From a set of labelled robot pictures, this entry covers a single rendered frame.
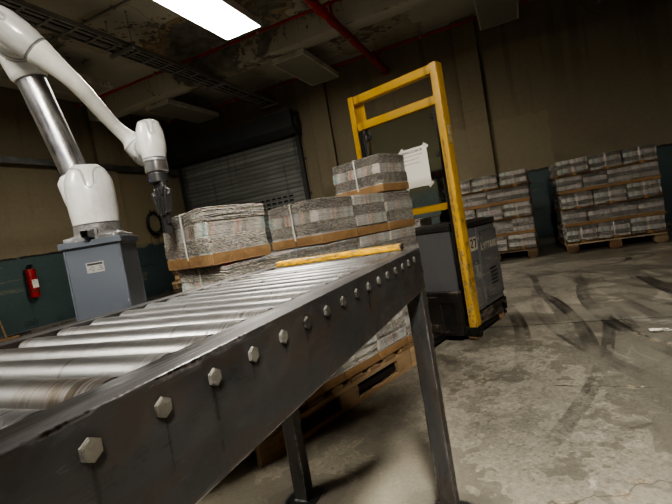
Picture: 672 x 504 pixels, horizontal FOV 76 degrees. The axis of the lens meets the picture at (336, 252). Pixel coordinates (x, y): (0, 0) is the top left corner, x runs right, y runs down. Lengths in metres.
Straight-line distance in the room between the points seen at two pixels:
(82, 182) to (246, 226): 0.60
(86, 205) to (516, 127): 7.61
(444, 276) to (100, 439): 2.98
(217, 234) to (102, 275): 0.42
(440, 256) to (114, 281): 2.23
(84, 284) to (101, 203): 0.29
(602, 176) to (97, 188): 6.16
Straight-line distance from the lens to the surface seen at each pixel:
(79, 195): 1.73
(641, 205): 6.94
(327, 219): 2.17
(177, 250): 1.95
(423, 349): 1.29
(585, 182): 6.80
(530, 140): 8.50
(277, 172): 9.75
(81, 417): 0.36
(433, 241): 3.22
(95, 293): 1.70
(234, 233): 1.79
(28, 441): 0.34
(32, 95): 2.05
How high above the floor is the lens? 0.89
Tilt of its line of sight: 3 degrees down
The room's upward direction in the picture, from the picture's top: 10 degrees counter-clockwise
